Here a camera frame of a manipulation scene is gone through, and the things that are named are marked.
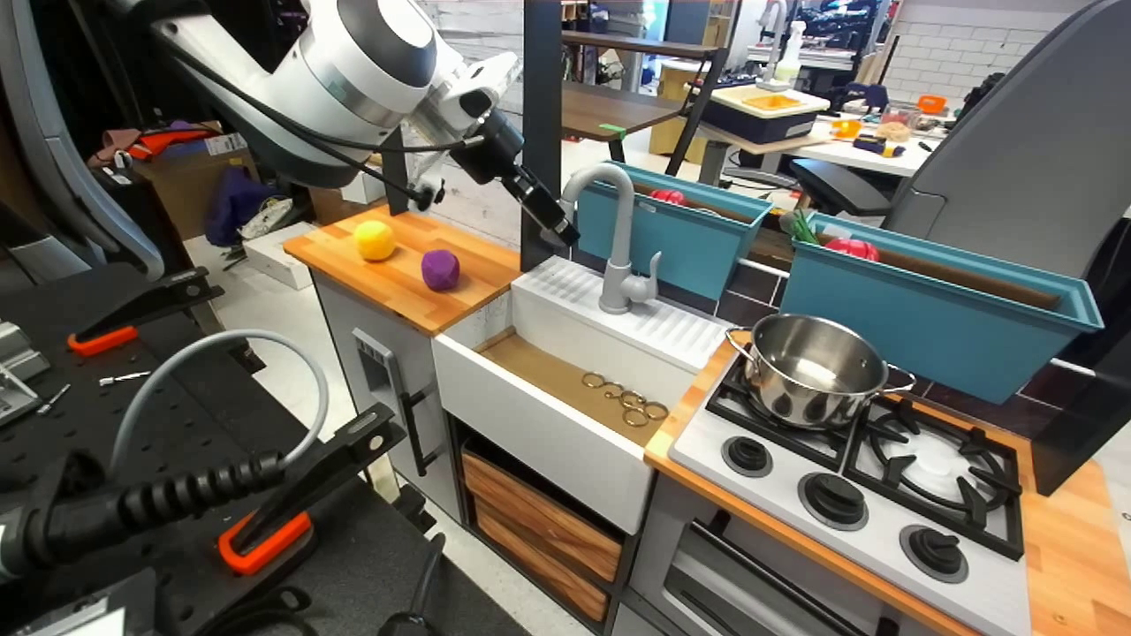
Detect steel cooking pot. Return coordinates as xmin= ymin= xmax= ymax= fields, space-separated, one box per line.
xmin=724 ymin=313 xmax=917 ymax=431

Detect white sink basin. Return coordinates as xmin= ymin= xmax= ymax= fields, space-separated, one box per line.
xmin=430 ymin=257 xmax=727 ymax=532

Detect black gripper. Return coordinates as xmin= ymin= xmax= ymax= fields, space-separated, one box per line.
xmin=451 ymin=112 xmax=579 ymax=248

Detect grey tap faucet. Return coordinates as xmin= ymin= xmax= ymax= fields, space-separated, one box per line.
xmin=562 ymin=161 xmax=662 ymax=313

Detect grey toy kitchen cabinet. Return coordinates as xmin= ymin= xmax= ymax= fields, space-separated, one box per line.
xmin=314 ymin=275 xmax=456 ymax=501

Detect wooden countertop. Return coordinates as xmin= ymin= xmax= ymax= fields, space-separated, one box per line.
xmin=284 ymin=206 xmax=521 ymax=334

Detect grey corrugated cable hose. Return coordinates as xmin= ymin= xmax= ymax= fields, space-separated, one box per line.
xmin=0 ymin=326 xmax=334 ymax=586

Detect orange black clamp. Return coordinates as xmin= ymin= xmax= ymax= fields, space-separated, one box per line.
xmin=69 ymin=267 xmax=221 ymax=357
xmin=216 ymin=406 xmax=403 ymax=575

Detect teal planter box far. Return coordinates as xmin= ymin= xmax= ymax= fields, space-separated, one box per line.
xmin=780 ymin=211 xmax=1105 ymax=401

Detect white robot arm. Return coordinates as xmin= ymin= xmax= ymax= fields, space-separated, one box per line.
xmin=103 ymin=0 xmax=579 ymax=248

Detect grey office chair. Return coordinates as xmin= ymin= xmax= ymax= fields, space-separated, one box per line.
xmin=787 ymin=0 xmax=1131 ymax=278

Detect yellow ball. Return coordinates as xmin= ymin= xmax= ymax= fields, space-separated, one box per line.
xmin=352 ymin=219 xmax=396 ymax=260

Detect wooden drawers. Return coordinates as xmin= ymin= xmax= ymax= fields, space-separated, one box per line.
xmin=462 ymin=453 xmax=626 ymax=624

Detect white toy stove top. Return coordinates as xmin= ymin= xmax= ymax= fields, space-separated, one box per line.
xmin=673 ymin=365 xmax=1032 ymax=636

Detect dark brown side table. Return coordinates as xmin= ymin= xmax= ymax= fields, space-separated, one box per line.
xmin=562 ymin=32 xmax=724 ymax=176

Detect purple ball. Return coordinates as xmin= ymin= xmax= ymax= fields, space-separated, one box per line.
xmin=420 ymin=248 xmax=460 ymax=291

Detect teal planter box near tap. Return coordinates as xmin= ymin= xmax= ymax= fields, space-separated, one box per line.
xmin=628 ymin=166 xmax=770 ymax=301

